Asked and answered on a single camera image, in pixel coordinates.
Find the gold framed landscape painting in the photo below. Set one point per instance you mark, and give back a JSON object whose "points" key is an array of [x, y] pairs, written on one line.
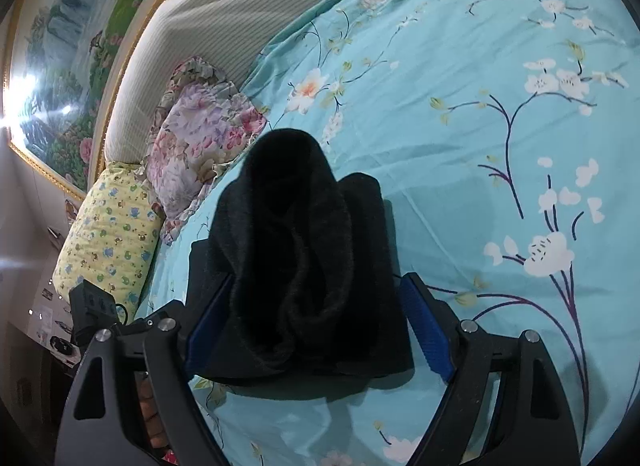
{"points": [[65, 70]]}

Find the black pants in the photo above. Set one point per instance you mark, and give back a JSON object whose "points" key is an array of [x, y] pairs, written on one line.
{"points": [[300, 271]]}

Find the yellow cartoon print pillow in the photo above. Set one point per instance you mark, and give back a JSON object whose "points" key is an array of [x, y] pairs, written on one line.
{"points": [[110, 236]]}

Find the pink floral ruffled pillow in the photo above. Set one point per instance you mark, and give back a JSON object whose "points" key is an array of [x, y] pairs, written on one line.
{"points": [[200, 135]]}

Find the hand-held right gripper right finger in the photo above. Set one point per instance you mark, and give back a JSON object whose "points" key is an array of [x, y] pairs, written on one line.
{"points": [[425, 328]]}

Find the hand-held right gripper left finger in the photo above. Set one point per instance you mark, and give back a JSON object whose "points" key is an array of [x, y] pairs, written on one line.
{"points": [[205, 328]]}

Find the turquoise floral bed sheet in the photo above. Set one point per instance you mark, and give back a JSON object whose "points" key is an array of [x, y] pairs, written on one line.
{"points": [[450, 145]]}

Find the person's left hand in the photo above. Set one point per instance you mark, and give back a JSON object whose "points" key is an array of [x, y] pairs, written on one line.
{"points": [[151, 411]]}

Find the white striped headboard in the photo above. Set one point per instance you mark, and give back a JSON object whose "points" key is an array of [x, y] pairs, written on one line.
{"points": [[225, 10]]}

